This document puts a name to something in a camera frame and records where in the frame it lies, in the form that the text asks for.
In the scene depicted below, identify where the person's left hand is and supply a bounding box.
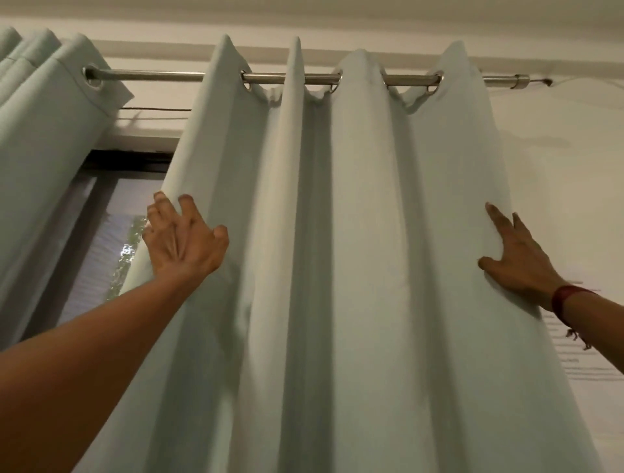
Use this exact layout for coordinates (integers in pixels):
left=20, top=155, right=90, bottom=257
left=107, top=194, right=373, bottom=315
left=142, top=191, right=230, bottom=285

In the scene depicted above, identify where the light teal curtain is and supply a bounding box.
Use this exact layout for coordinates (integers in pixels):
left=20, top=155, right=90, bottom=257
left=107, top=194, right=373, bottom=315
left=73, top=34, right=605, bottom=473
left=0, top=27, right=135, bottom=353

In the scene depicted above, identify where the printed white paper notice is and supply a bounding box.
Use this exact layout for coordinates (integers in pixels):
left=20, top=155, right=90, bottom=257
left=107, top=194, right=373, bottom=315
left=541, top=265, right=624, bottom=390

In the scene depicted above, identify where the silver metal curtain rod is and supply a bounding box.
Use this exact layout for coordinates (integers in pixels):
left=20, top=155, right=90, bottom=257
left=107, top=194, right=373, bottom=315
left=81, top=67, right=531, bottom=92

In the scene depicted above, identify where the person's right hand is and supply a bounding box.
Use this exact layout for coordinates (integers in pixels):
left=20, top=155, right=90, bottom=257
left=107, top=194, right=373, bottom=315
left=478, top=202, right=570, bottom=311

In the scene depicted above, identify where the person's left forearm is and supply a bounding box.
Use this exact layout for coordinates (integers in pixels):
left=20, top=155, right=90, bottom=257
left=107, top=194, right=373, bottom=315
left=0, top=272, right=205, bottom=473

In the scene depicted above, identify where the red wrist thread band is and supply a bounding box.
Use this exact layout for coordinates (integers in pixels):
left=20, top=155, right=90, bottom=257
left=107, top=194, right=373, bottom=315
left=551, top=285, right=599, bottom=350

